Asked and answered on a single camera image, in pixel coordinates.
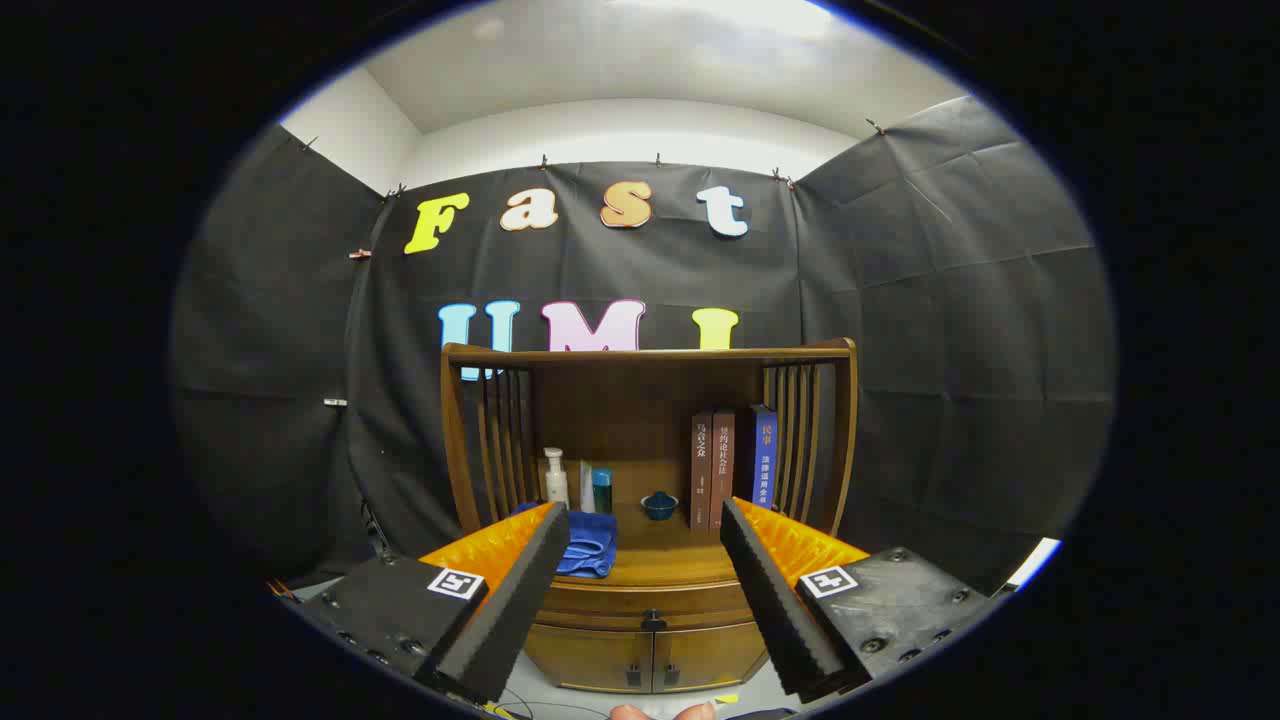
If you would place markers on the wooden cabinet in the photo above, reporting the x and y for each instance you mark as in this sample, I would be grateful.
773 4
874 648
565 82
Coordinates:
620 400

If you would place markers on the blue book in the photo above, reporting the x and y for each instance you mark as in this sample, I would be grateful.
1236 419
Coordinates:
765 460

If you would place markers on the blue lidded cup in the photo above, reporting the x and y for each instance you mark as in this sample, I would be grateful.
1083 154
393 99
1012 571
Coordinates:
659 508

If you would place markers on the wooden drawer with black knob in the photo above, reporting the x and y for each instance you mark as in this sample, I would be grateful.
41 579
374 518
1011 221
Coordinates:
620 600

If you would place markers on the wooden cabinet countertop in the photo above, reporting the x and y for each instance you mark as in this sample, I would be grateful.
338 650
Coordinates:
660 555

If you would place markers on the white power strip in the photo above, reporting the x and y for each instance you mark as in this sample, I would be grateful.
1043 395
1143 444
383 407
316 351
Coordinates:
1035 562

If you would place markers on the wooden cabinet door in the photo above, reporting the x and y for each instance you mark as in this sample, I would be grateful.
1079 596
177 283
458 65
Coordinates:
590 660
710 655

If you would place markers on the white pump bottle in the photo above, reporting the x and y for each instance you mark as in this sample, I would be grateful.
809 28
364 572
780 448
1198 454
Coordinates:
556 488

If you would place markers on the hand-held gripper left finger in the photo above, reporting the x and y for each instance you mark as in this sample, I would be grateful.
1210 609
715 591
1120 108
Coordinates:
510 610

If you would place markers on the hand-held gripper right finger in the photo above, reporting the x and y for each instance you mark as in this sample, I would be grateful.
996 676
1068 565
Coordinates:
775 610

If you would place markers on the white tube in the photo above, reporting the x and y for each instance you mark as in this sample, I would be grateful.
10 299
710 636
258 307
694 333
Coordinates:
586 490

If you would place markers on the folded blue towel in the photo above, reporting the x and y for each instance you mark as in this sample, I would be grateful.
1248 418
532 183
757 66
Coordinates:
590 545

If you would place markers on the brown book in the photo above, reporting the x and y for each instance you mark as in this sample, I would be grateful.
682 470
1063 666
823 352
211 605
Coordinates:
722 460
701 470

